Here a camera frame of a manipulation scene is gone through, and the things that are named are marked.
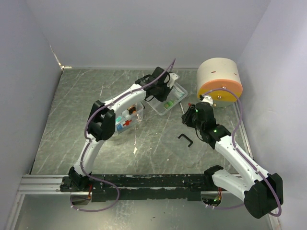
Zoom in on small green medicine box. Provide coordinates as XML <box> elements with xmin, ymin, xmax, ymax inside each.
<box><xmin>164</xmin><ymin>100</ymin><xmax>174</xmax><ymax>110</ymax></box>

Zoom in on white bandage wrapper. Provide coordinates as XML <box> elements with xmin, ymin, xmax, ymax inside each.
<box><xmin>173</xmin><ymin>86</ymin><xmax>185</xmax><ymax>99</ymax></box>

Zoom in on brown orange medicine bottle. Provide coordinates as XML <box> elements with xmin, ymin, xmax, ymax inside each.
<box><xmin>128</xmin><ymin>106</ymin><xmax>137</xmax><ymax>115</ymax></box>

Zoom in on white teal medicine bottle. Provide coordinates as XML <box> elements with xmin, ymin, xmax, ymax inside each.
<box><xmin>121</xmin><ymin>110</ymin><xmax>129</xmax><ymax>118</ymax></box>

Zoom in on clear plastic medicine box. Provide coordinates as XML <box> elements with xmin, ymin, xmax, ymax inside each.
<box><xmin>114</xmin><ymin>102</ymin><xmax>144</xmax><ymax>136</ymax></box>

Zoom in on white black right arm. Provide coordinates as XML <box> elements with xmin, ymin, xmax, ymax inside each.
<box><xmin>182</xmin><ymin>95</ymin><xmax>283</xmax><ymax>219</ymax></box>

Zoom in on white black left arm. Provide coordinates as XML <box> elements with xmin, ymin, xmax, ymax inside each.
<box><xmin>68</xmin><ymin>67</ymin><xmax>179</xmax><ymax>190</ymax></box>

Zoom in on clear plastic box lid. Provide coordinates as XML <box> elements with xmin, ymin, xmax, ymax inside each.
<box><xmin>161</xmin><ymin>123</ymin><xmax>208</xmax><ymax>167</ymax></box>

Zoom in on cream round drawer cabinet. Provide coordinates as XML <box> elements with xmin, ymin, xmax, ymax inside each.
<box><xmin>196</xmin><ymin>57</ymin><xmax>243</xmax><ymax>108</ymax></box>

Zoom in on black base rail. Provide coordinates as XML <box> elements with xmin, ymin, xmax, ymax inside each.
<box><xmin>60</xmin><ymin>173</ymin><xmax>218</xmax><ymax>202</ymax></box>

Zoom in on aluminium frame rail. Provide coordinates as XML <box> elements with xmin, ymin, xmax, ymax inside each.
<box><xmin>19</xmin><ymin>174</ymin><xmax>271</xmax><ymax>195</ymax></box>

